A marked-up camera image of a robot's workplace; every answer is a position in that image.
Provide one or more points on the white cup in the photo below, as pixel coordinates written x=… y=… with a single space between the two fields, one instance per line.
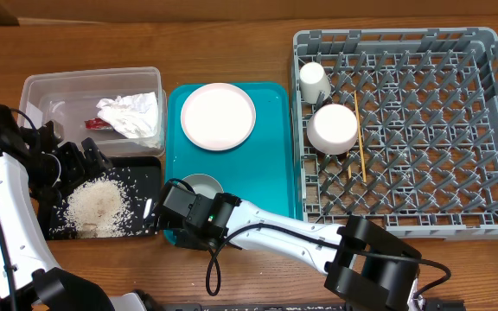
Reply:
x=314 y=83

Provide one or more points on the grey bowl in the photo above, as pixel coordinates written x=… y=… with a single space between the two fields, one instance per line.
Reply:
x=205 y=185

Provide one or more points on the pink small bowl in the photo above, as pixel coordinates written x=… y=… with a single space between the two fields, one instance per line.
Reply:
x=333 y=129

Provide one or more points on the red snack wrapper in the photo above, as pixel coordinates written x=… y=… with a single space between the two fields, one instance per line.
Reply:
x=97 y=124

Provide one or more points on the white napkin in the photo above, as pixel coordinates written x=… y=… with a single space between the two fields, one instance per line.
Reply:
x=134 y=116

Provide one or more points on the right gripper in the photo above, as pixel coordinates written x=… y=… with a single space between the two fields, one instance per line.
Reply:
x=184 y=239

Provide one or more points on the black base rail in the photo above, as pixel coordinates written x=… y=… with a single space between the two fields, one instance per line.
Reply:
x=430 y=305

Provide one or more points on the wooden chopstick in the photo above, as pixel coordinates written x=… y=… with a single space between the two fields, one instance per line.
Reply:
x=349 y=160
x=359 y=134

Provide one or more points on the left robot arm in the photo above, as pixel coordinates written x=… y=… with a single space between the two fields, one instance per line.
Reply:
x=29 y=273

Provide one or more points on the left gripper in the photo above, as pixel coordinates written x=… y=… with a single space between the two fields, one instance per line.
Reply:
x=79 y=169

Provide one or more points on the white rice pile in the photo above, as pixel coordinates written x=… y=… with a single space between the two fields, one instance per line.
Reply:
x=97 y=207

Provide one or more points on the pink plate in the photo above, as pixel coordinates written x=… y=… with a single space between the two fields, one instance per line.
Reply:
x=218 y=116

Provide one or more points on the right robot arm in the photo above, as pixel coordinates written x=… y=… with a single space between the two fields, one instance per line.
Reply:
x=364 y=264

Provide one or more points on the clear plastic bin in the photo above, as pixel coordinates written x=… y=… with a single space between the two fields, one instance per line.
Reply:
x=71 y=98

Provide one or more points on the black plastic tray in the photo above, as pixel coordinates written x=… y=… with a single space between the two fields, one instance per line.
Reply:
x=145 y=190

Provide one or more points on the teal serving tray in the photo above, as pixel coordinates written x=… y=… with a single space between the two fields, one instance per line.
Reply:
x=260 y=169

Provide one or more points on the grey dishwasher rack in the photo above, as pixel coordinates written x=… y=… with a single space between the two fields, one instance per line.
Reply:
x=428 y=101

